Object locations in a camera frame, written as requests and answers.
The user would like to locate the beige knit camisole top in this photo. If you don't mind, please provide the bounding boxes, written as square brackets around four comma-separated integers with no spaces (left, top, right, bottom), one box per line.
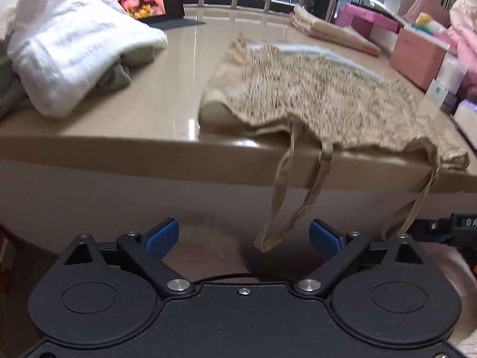
[197,32,471,253]

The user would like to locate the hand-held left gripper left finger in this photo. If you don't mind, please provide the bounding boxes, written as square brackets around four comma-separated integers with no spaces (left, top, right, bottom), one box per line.
[64,217,196,300]

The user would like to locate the white labelled box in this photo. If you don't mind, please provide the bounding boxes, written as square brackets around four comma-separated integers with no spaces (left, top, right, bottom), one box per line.
[424,54,468,108]

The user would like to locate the pink cardboard box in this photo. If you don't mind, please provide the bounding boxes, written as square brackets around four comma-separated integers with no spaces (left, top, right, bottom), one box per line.
[388,27,448,91]

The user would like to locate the white textured garment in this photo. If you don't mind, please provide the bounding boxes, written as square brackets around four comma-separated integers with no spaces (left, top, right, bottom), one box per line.
[7,0,168,118]

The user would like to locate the olive green garment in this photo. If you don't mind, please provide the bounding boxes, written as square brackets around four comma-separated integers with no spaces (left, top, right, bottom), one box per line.
[0,39,156,121]

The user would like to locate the stack of folded beige clothes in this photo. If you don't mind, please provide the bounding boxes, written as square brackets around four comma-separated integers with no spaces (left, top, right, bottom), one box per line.
[289,3,382,59]

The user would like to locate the pink stepped storage box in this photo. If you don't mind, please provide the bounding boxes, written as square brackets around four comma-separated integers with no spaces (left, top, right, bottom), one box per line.
[334,2,406,44]

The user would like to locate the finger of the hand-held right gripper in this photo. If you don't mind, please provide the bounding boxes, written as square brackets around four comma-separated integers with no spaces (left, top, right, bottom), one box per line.
[412,218,451,240]

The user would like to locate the grey tablet keyboard cover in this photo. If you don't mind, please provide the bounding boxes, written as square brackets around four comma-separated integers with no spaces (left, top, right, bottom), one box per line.
[142,16,208,31]

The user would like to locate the pale cardboard boxes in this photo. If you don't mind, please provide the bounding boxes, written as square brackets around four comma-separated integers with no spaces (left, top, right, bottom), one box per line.
[383,0,452,27]

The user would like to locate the pink garment pile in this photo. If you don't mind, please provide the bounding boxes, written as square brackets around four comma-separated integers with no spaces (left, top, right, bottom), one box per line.
[447,0,477,77]

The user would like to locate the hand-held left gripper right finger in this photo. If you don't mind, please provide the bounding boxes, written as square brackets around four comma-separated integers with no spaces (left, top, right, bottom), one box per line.
[294,218,422,300]

